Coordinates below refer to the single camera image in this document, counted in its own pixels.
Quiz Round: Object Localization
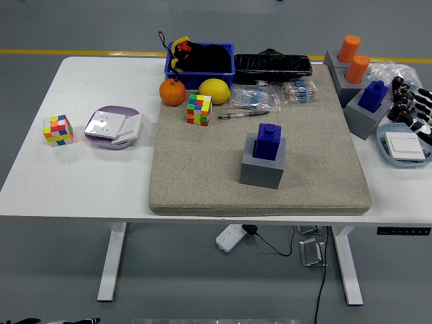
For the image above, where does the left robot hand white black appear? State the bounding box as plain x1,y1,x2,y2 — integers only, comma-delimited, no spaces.
0,317,101,324

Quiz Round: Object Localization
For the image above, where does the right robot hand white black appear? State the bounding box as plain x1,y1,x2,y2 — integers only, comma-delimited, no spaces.
406,86,432,138

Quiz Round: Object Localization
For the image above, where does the blue square seal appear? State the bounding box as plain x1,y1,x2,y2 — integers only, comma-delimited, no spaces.
252,122,283,160
357,80,389,114

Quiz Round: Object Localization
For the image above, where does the grey square seal holder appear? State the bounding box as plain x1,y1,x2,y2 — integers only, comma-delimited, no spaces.
344,88,392,140
323,49,354,70
330,65,372,109
239,132,288,190

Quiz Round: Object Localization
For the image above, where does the orange round seal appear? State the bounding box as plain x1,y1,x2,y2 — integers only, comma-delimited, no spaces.
344,54,371,84
337,34,362,64

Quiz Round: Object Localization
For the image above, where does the pile of black knobs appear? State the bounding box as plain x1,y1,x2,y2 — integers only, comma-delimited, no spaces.
387,76,416,123

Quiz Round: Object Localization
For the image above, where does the light blue plate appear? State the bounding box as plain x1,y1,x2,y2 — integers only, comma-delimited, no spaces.
376,123,432,169

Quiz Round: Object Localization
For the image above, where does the crumpled clear plastic bag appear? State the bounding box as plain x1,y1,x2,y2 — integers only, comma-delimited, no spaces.
366,60,432,119

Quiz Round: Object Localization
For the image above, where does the white table leg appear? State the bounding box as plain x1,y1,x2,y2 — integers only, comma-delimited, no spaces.
97,221,128,302
331,225,364,306

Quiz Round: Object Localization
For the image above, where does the black table control panel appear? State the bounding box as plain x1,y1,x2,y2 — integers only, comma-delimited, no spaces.
377,227,432,236

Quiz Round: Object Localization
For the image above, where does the clear bag of resistors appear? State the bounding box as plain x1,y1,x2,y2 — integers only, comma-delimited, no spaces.
279,80,318,105
231,84,281,113

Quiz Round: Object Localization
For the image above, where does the black keyboard in plastic wrap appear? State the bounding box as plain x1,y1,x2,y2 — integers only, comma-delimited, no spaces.
233,48,313,85

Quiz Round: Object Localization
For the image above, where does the clear ballpoint pen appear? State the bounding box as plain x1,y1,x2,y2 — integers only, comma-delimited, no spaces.
217,110,271,120

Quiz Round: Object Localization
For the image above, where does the colourful puzzle cube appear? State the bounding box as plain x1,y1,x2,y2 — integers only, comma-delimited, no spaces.
43,114,74,148
186,93,213,128

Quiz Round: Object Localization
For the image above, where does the yellow lemon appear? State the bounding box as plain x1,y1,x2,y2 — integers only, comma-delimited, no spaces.
198,78,232,105

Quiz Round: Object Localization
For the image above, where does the white power strip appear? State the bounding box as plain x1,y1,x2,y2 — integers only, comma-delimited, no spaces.
215,223,246,252

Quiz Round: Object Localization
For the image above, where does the blue plastic bin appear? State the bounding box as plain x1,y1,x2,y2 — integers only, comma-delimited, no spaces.
163,41,236,90

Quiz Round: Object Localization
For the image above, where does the black pouch with yellow trim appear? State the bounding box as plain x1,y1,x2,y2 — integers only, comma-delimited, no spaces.
157,30,233,84

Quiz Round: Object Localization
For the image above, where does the grey-brown mat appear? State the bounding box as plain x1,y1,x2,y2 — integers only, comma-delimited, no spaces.
148,63,372,217

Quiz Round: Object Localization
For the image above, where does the purple plate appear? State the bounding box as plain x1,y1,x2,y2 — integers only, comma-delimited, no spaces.
84,105,142,151

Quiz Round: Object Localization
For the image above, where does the orange fruit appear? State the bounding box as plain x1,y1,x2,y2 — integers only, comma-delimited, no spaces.
159,78,187,107

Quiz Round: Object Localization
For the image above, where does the white switch panel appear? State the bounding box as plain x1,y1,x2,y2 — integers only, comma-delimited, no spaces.
384,132,427,161
111,113,143,146

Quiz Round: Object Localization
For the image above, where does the black floor cable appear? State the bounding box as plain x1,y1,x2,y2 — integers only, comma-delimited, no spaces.
313,225,330,324

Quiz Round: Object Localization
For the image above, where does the white wall socket panel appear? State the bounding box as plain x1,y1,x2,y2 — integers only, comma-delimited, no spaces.
84,110,126,140

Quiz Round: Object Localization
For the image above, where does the black plug adapter with cord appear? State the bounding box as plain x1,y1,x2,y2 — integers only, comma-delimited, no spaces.
242,224,296,257

